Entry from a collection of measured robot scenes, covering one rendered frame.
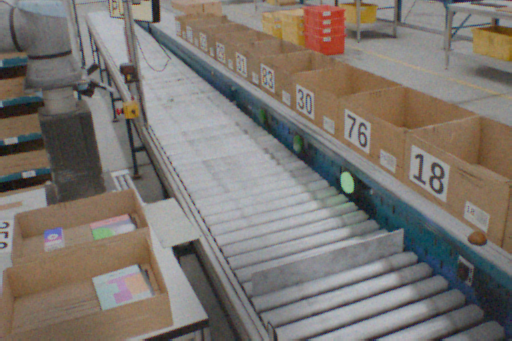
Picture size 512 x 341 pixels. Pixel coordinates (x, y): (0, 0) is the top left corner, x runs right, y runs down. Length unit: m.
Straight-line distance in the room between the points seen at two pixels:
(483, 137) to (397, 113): 0.41
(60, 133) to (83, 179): 0.19
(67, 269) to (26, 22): 0.81
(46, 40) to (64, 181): 0.50
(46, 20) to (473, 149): 1.43
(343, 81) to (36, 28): 1.28
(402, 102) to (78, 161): 1.22
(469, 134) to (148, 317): 1.09
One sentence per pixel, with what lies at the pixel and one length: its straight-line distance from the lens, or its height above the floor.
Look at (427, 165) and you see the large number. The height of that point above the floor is 0.99.
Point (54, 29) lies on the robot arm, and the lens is 1.79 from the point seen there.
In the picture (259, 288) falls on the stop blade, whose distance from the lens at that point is 1.35.
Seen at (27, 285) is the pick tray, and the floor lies 0.78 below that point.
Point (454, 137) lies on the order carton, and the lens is 1.64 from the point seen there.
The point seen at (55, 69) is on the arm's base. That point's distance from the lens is 1.80.
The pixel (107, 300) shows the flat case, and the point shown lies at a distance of 1.35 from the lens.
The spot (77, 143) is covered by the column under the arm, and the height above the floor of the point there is 0.97.
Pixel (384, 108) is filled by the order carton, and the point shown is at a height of 0.98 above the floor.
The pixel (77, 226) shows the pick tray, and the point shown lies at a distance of 1.76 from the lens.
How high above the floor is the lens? 1.59
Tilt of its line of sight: 23 degrees down
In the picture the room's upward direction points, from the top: 4 degrees counter-clockwise
